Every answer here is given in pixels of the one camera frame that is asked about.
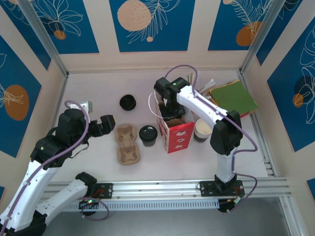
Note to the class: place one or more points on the black plastic cup lid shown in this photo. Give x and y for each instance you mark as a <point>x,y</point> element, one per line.
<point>148,132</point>

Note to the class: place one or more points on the red white paper gift bag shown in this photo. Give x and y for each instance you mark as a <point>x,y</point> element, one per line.
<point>179,140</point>

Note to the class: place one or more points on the brown pulp cup carrier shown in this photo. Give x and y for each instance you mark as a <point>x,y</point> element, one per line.
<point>127,145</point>

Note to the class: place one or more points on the black paper coffee cup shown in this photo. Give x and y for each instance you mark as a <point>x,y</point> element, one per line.
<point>148,143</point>

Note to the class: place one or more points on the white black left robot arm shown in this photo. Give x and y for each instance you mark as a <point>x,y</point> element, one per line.
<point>24,191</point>

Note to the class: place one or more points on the wooden stir stick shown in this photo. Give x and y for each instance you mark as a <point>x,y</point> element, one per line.
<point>190,77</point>

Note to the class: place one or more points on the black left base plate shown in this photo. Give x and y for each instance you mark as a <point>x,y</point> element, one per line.
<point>107,190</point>

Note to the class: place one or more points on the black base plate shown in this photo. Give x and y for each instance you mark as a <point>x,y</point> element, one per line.
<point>205,189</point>
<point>107,190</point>

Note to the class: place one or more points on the aluminium frame post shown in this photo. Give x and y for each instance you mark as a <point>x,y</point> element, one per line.
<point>45,37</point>
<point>261,37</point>

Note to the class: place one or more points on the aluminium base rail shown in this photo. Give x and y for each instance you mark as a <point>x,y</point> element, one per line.
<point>152,189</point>

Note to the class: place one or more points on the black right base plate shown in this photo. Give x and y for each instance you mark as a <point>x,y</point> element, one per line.
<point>205,189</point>

